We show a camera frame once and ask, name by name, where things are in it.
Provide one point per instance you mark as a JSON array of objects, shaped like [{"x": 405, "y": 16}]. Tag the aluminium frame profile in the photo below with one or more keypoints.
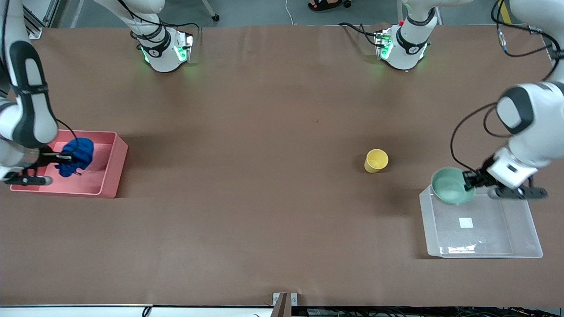
[{"x": 37, "y": 20}]

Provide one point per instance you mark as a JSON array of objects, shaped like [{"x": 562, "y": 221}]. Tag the brown paper table cover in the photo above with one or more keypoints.
[{"x": 282, "y": 110}]

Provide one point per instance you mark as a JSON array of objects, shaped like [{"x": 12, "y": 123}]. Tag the metal bracket with post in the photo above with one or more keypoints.
[{"x": 282, "y": 304}]

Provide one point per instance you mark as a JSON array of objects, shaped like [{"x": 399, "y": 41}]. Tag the pink plastic bin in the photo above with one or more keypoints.
[{"x": 97, "y": 176}]

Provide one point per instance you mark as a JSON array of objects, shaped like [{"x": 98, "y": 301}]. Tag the clear plastic box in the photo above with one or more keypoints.
[{"x": 480, "y": 237}]

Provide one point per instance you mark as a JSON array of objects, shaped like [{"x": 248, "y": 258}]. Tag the metal corner bracket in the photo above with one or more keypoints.
[{"x": 535, "y": 28}]

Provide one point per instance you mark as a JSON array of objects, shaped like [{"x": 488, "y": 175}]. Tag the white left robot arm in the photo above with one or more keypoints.
[{"x": 542, "y": 123}]

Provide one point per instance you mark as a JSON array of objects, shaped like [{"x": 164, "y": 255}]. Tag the blue cloth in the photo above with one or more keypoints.
[{"x": 79, "y": 149}]

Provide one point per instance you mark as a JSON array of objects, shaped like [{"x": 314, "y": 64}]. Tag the white square sticker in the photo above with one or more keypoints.
[{"x": 466, "y": 223}]

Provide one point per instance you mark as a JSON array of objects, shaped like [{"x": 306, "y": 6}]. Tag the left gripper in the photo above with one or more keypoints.
[{"x": 481, "y": 177}]

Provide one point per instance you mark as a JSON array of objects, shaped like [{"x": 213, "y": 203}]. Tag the yellow cup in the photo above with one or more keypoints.
[{"x": 376, "y": 160}]

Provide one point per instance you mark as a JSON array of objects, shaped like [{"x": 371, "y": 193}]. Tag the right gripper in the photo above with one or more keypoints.
[{"x": 45, "y": 158}]

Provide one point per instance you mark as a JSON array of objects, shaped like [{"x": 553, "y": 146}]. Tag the mint green bowl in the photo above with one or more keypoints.
[{"x": 447, "y": 187}]

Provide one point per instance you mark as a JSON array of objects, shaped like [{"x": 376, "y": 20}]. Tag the stand leg with caster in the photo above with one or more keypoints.
[{"x": 210, "y": 11}]

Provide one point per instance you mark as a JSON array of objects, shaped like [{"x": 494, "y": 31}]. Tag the black sandal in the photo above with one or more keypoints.
[{"x": 324, "y": 5}]

